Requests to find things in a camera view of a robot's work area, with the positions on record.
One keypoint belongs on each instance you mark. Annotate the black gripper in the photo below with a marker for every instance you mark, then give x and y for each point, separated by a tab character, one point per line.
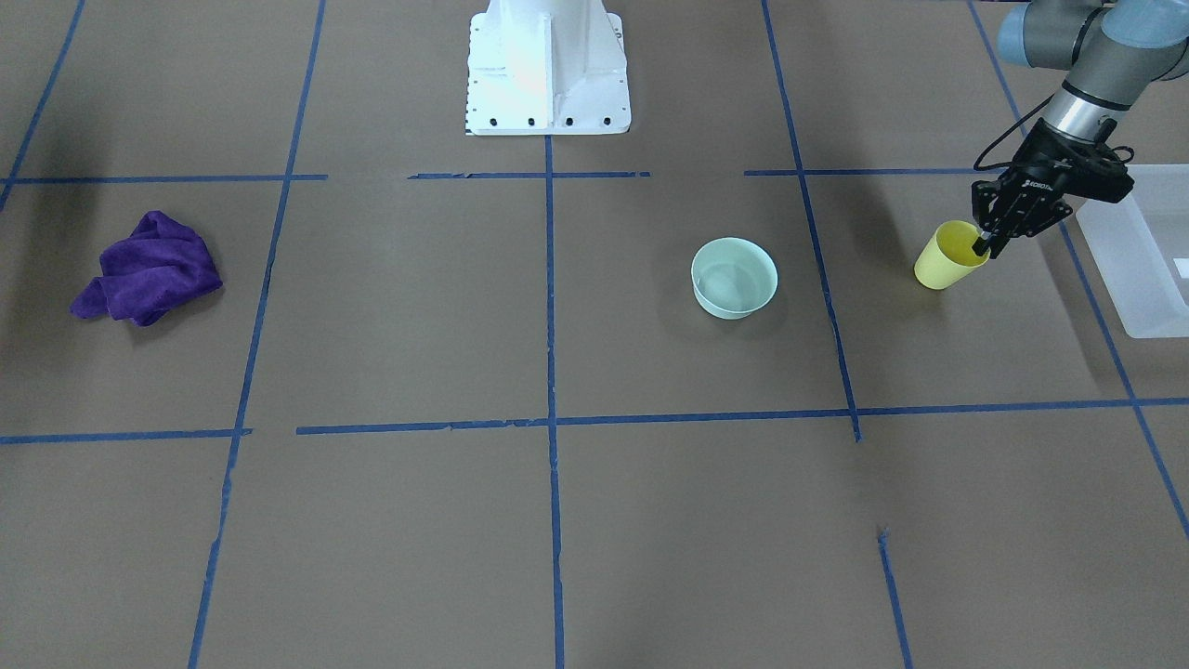
1038	182

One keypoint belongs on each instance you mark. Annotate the yellow plastic cup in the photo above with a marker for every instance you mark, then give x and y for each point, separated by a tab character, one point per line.
949	255

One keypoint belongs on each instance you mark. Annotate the purple cloth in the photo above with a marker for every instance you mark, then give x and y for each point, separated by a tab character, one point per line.
160	266

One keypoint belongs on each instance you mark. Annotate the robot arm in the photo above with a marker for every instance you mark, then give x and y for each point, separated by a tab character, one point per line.
1109	51

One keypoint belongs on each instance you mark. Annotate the clear plastic bin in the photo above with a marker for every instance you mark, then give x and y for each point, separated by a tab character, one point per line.
1140	246

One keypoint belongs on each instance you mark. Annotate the mint green bowl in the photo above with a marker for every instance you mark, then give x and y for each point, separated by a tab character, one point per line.
732	278

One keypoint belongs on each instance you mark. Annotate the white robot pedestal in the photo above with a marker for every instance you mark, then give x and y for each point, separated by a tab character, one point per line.
547	68

